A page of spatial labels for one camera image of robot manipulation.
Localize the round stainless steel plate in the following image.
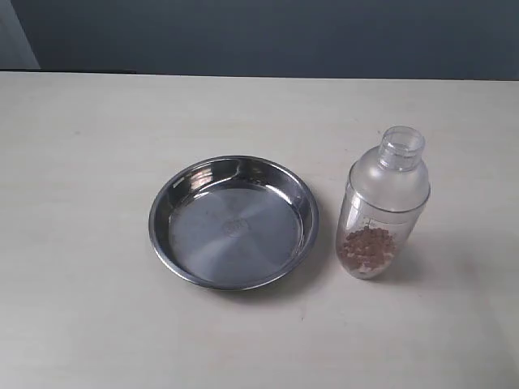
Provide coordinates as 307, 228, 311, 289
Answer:
148, 156, 320, 291

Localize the clear plastic shaker bottle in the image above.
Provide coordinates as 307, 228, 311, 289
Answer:
337, 126, 431, 281

